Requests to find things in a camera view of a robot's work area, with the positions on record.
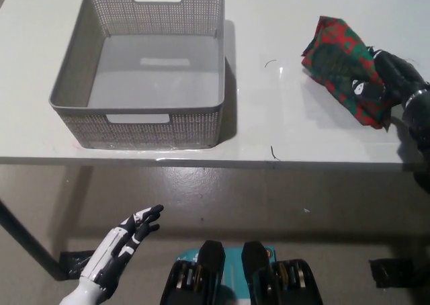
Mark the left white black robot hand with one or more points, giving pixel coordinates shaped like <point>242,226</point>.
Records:
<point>111,251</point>

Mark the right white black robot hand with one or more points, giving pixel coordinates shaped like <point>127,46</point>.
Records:
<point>396,73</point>

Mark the red green coffee bean bag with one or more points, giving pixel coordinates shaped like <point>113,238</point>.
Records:
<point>336,56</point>

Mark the black table leg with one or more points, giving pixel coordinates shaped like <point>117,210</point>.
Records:
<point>30,241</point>

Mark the black teal robot body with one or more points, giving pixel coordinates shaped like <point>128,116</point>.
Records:
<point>240,279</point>

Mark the grey perforated plastic basket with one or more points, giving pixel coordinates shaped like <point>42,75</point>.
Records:
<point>151,63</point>

